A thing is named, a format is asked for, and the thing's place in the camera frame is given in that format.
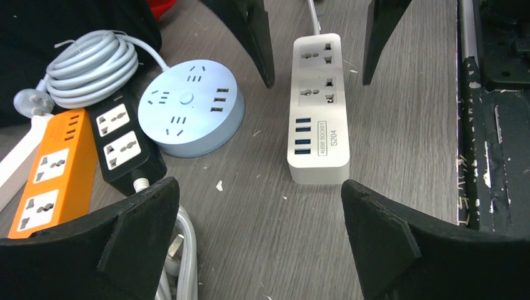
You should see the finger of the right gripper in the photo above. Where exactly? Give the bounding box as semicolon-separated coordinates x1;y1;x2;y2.
201;0;275;88
362;0;412;86

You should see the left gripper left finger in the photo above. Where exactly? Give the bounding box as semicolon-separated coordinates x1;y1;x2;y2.
1;177;180;299

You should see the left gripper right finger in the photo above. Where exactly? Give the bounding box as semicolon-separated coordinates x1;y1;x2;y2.
341;179;529;299

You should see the orange power strip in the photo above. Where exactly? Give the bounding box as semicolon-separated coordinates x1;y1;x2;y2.
7;108;98;239

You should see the black power strip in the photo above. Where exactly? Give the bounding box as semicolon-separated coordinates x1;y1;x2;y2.
86;87;167;196

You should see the round blue power strip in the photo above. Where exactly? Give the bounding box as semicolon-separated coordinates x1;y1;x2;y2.
137;59;245;158

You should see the white usb power strip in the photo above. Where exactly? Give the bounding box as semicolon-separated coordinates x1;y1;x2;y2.
287;33;351;185

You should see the red t-shirt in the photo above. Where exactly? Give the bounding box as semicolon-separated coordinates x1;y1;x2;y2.
146;0;177;21

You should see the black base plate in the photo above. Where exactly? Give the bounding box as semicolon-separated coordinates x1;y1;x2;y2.
456;1;529;238

